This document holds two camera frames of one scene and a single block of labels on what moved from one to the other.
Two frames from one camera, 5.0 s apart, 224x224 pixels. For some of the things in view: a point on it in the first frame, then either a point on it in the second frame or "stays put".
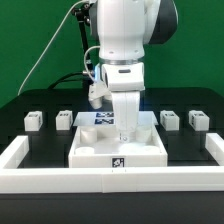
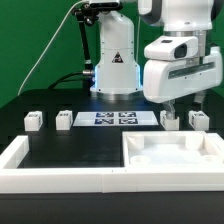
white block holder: (100, 147) → (173, 149)
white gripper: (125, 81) → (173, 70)
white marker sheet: (91, 119) stays put
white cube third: (169, 120) stays put
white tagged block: (199, 120) stays put
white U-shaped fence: (169, 179) stays put
